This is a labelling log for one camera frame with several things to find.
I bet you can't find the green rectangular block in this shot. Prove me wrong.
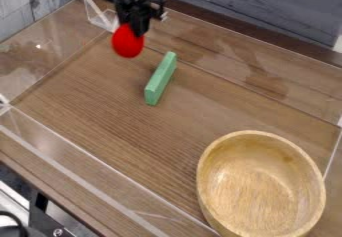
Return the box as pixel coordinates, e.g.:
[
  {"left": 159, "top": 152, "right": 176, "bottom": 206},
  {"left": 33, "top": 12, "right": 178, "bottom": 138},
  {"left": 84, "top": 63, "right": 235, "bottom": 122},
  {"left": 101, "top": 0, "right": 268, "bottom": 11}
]
[{"left": 144, "top": 52, "right": 178, "bottom": 106}]

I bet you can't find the black cable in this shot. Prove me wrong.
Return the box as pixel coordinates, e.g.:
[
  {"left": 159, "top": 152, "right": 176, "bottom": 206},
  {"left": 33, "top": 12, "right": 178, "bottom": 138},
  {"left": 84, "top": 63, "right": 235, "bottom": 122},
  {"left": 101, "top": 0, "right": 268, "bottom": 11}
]
[{"left": 0, "top": 210, "right": 32, "bottom": 237}]

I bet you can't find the light wooden bowl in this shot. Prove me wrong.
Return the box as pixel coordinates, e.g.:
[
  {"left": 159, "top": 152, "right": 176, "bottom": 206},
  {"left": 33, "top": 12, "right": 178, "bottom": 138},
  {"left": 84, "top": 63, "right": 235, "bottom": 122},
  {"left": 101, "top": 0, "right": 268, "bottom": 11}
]
[{"left": 196, "top": 130, "right": 326, "bottom": 237}]

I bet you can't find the black metal table bracket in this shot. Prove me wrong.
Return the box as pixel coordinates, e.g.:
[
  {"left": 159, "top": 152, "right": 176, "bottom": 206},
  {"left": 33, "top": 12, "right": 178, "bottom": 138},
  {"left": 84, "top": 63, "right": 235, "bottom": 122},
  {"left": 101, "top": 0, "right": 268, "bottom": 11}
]
[{"left": 28, "top": 190, "right": 91, "bottom": 237}]

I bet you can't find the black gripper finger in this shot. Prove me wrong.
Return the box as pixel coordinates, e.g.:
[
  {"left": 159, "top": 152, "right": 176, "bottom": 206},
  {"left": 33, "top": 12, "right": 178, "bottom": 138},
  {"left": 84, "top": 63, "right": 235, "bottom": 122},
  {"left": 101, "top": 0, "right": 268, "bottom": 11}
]
[
  {"left": 116, "top": 9, "right": 130, "bottom": 25},
  {"left": 130, "top": 9, "right": 151, "bottom": 37}
]

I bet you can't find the clear acrylic tray wall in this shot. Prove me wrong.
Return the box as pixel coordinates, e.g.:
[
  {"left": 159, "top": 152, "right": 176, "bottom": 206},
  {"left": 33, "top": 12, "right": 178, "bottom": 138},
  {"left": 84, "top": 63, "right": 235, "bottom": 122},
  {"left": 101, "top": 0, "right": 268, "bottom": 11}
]
[{"left": 0, "top": 101, "right": 218, "bottom": 237}]

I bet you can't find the red toy strawberry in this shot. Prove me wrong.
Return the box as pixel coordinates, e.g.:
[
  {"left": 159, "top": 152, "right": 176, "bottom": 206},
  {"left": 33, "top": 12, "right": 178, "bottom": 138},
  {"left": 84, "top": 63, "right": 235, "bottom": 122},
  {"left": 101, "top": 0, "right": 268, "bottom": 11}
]
[{"left": 111, "top": 24, "right": 144, "bottom": 58}]

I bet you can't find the clear acrylic corner bracket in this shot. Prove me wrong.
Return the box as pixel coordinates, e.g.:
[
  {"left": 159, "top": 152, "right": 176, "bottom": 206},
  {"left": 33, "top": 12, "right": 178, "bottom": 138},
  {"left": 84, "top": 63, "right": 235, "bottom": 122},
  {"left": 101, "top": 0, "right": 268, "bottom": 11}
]
[{"left": 84, "top": 0, "right": 119, "bottom": 33}]

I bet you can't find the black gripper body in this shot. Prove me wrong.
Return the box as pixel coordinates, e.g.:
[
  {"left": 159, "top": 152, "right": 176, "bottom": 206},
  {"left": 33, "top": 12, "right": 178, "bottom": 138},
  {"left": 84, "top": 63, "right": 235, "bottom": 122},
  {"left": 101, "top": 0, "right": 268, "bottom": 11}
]
[{"left": 107, "top": 0, "right": 167, "bottom": 21}]

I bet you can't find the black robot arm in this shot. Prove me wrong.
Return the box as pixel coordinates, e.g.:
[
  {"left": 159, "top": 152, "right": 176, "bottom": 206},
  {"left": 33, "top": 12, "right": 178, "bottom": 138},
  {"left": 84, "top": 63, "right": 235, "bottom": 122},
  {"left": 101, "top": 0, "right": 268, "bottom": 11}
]
[{"left": 107, "top": 0, "right": 166, "bottom": 37}]

